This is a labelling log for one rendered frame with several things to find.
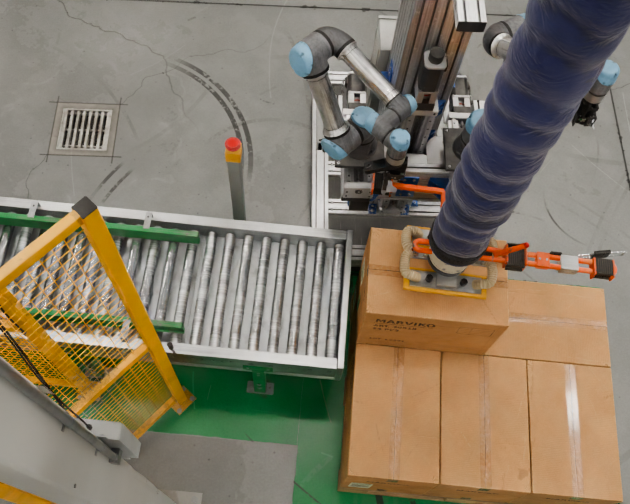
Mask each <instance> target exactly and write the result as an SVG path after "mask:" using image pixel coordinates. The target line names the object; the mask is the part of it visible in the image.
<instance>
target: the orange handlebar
mask: <svg viewBox="0 0 630 504"><path fill-rule="evenodd" d="M393 186H394V187H396V188H397V189H400V190H408V191H416V192H424V193H432V194H441V204H440V209H441V207H442V204H443V202H444V201H445V191H444V188H436V187H428V186H420V185H412V184H404V183H395V182H393ZM418 244H425V245H430V244H429V239H422V238H417V239H415V240H414V241H413V244H412V247H413V249H414V251H416V252H418V253H425V254H432V250H431V249H429V248H421V247H418ZM499 250H503V248H495V247H488V248H487V250H486V251H485V252H492V253H493V252H496V251H499ZM527 257H531V258H535V262H534V261H528V265H527V266H530V267H535V268H536V269H544V270H548V269H554V270H560V269H561V265H559V264H551V263H550V260H555V261H560V256H559V255H551V254H549V253H546V252H537V253H535V252H527ZM479 260H482V261H490V262H498V263H504V262H505V258H502V257H494V256H486V255H483V256H482V257H481V258H480V259H479ZM578 263H579V264H587V265H592V259H584V258H578ZM578 272H579V273H587V274H592V273H593V269H591V268H583V267H579V271H578Z"/></svg>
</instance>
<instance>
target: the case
mask: <svg viewBox="0 0 630 504"><path fill-rule="evenodd" d="M401 234H402V230H393V229H383V228H373V227H371V229H370V233H369V236H368V240H367V244H366V248H365V251H364V255H363V259H362V263H361V273H360V289H359V305H358V321H357V336H356V342H361V343H372V344H382V345H392V346H402V347H413V348H423V349H433V350H444V351H454V352H464V353H474V354H485V353H486V352H487V351H488V349H489V348H490V347H491V346H492V345H493V344H494V343H495V342H496V341H497V339H498V338H499V337H500V336H501V335H502V334H503V333H504V332H505V331H506V329H507V328H508V327H509V302H508V270H505V268H502V263H498V262H495V264H496V265H497V266H496V267H497V270H498V271H497V272H498V276H497V281H496V283H495V284H494V286H493V287H491V288H490V289H489V288H488V289H487V298H486V300H482V299H474V298H466V297H458V296H450V295H442V294H433V293H425V292H417V291H409V290H403V276H402V275H401V272H400V269H399V268H400V266H399V265H400V264H399V263H400V258H401V254H402V253H403V251H404V249H403V247H402V243H401ZM409 264H410V265H409V267H415V268H423V269H431V270H433V269H432V268H431V266H430V265H429V262H428V260H423V259H415V258H411V259H410V263H409ZM463 273H464V274H472V275H480V276H486V277H487V274H488V273H487V268H486V267H480V266H472V265H469V266H467V268H466V269H465V271H464V272H463Z"/></svg>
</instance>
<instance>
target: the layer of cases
mask: <svg viewBox="0 0 630 504"><path fill-rule="evenodd" d="M360 273H361V267H360V271H359V275H358V279H357V282H356V286H355V290H354V294H353V304H352V319H351V334H350V349H349V363H348V365H349V367H348V378H347V393H346V408H345V423H344V437H343V452H342V467H341V482H340V487H345V488H355V489H365V490H376V491H386V492H397V493H407V494H418V495H422V494H423V495H428V496H439V497H449V498H460V499H470V500H480V501H491V502H501V503H505V502H506V503H512V504H616V503H620V502H623V493H622V482H621V471H620V460H619V450H618V439H617V428H616V417H615V406H614V395H613V384H612V373H611V368H610V367H611V362H610V352H609V341H608V330H607V319H606V308H605V297H604V289H600V288H590V287H580V286H569V285H559V284H549V283H539V282H529V281H519V280H509V279H508V302H509V327H508V328H507V329H506V331H505V332H504V333H503V334H502V335H501V336H500V337H499V338H498V339H497V341H496V342H495V343H494V344H493V345H492V346H491V347H490V348H489V349H488V351H487V352H486V353H485V354H474V353H464V352H454V351H444V350H433V349H423V348H413V347H402V346H392V345H382V344H372V343H361V342H356V336H357V321H358V305H359V289H360Z"/></svg>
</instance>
